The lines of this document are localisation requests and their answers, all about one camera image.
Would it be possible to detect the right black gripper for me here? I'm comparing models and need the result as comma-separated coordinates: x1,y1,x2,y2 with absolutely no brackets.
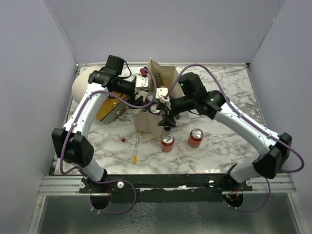
156,96,196,127

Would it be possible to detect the purple soda can front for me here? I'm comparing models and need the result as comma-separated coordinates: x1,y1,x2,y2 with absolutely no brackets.
149,104,162,116

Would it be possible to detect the purple soda can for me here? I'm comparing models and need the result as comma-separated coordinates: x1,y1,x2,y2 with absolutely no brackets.
146,93,155,102
149,104,162,116

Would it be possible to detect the clear glass bottle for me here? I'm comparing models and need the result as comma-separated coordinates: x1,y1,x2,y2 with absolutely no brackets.
155,73,163,88

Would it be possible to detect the cream canvas tote bag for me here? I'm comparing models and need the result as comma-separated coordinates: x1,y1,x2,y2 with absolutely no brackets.
131,59,178,139

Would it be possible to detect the red soda can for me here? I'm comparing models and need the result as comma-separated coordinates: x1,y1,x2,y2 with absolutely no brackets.
188,128,203,148
161,133,175,153

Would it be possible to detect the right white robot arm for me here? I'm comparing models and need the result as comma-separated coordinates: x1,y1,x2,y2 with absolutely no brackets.
157,73,292,191

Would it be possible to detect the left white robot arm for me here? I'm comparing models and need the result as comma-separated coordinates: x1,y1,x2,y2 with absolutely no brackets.
52,55,155,193

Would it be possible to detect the red soda can front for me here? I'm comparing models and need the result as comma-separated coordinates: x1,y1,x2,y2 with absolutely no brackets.
161,133,175,153

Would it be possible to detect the yellow white marker pen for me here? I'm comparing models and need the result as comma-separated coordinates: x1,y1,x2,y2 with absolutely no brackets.
132,136,139,164

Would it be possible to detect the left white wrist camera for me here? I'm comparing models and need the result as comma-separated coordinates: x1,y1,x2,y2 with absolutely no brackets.
135,75,150,92

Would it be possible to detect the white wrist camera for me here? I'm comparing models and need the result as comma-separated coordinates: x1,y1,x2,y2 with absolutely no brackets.
135,75,150,92
156,86,171,109

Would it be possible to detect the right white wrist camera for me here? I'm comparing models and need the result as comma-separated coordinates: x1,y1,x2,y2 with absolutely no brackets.
156,86,171,109

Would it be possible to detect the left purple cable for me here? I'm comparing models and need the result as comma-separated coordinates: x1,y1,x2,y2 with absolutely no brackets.
59,68,158,215

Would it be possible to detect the purple cable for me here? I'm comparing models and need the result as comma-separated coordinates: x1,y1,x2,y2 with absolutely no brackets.
59,68,158,215
160,64,305,213

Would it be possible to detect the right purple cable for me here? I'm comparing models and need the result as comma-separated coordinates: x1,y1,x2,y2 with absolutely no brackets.
160,64,305,213

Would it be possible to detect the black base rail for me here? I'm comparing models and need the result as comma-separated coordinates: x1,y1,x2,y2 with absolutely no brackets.
79,173,252,203

